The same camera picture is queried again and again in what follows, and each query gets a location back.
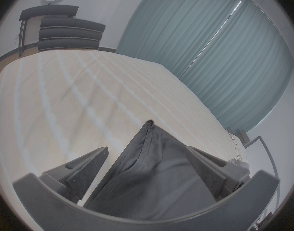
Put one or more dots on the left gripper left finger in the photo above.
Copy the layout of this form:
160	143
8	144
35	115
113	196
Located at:
89	172

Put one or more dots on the black T-shirt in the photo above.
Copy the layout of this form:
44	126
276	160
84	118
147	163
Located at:
156	177

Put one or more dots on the grey garment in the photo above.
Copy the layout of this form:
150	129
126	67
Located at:
240	165

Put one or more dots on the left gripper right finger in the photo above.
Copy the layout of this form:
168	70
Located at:
204	172

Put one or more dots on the blue-green curtain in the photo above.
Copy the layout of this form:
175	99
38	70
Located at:
238	66
175	25

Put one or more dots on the bed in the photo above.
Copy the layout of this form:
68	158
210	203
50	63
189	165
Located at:
77	100

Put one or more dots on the white printed pillow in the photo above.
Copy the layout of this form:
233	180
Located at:
238	145

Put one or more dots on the black dressing table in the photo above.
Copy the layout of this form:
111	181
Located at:
48	9

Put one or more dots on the grey bedside table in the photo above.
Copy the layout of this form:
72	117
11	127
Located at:
240	135

